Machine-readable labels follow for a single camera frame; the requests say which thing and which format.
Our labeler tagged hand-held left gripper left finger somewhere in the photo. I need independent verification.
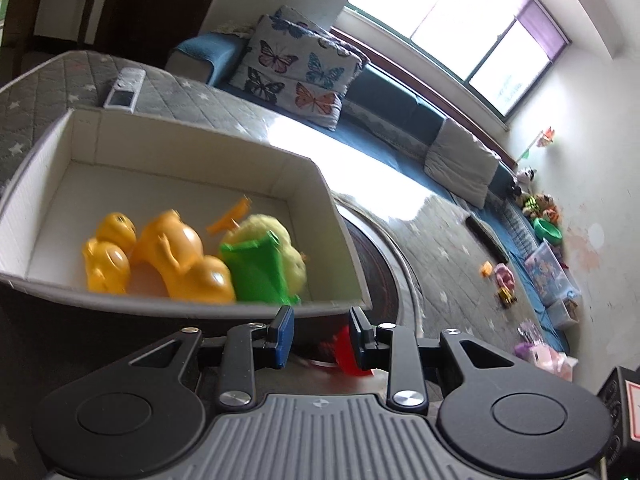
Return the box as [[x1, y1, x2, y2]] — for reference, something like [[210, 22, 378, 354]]
[[128, 305, 295, 413]]

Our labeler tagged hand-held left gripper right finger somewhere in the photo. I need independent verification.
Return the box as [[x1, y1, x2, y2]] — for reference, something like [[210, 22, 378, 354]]
[[348, 306, 516, 413]]

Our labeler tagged red plastic toy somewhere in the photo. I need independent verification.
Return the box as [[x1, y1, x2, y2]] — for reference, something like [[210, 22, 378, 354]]
[[319, 325, 376, 379]]

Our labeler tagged green plastic toy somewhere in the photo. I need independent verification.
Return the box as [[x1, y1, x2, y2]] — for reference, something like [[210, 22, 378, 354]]
[[219, 232, 302, 307]]

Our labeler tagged yellow plush toy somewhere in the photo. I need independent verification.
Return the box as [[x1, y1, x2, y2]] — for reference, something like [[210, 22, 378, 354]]
[[222, 213, 308, 295]]

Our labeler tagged orange plastic toy animal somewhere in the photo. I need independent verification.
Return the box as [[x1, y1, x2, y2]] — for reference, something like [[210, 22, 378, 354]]
[[131, 209, 237, 305]]

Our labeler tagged small orange toy piece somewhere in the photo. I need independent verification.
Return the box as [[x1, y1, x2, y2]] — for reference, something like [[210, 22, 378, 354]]
[[207, 196, 253, 235]]

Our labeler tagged yellow plastic toy animal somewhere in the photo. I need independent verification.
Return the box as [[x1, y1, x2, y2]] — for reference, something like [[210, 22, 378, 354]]
[[82, 212, 137, 295]]

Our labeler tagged grey cardboard box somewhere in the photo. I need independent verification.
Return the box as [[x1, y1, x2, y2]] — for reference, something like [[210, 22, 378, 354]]
[[0, 107, 374, 347]]

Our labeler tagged pile of pink toys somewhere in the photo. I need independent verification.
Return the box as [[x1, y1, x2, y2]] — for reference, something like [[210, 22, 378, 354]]
[[514, 322, 577, 382]]

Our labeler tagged small clear plastic box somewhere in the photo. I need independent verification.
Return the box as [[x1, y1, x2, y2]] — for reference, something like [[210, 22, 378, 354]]
[[547, 299, 582, 332]]

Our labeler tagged grey quilted star mat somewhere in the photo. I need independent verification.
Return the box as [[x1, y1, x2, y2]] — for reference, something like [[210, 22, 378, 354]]
[[0, 50, 538, 461]]

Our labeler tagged pink toy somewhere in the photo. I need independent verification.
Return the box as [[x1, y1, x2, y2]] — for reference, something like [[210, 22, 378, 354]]
[[493, 263, 516, 291]]

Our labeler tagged clear plastic storage box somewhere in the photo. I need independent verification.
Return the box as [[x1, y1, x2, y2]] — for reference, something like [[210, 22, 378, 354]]
[[524, 240, 582, 307]]

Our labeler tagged green plastic bowl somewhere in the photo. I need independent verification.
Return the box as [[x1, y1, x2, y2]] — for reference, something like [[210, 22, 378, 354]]
[[533, 217, 565, 244]]

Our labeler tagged white cushion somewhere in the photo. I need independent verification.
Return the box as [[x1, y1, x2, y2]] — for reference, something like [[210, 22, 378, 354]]
[[424, 118, 502, 210]]

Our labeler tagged group of plush toys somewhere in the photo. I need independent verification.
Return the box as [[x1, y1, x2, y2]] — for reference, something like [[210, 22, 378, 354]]
[[515, 166, 562, 223]]

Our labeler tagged blue sofa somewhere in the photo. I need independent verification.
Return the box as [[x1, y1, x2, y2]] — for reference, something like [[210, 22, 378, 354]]
[[165, 34, 583, 356]]

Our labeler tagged large butterfly print pillow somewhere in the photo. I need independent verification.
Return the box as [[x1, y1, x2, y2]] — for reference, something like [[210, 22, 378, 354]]
[[227, 15, 364, 132]]

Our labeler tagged white remote control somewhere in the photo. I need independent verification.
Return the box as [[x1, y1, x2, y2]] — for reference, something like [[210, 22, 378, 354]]
[[102, 68, 147, 110]]

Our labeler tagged small butterfly print pillow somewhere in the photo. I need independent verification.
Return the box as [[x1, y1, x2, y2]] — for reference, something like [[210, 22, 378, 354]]
[[272, 5, 372, 63]]

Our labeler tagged window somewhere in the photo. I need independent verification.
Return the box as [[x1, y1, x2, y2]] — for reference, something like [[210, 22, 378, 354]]
[[345, 0, 571, 122]]

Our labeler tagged dark wooden door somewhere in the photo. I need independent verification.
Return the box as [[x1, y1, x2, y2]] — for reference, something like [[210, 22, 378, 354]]
[[95, 0, 236, 57]]

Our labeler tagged purple window blind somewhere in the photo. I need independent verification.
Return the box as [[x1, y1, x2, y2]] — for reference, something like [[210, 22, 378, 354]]
[[515, 0, 572, 63]]

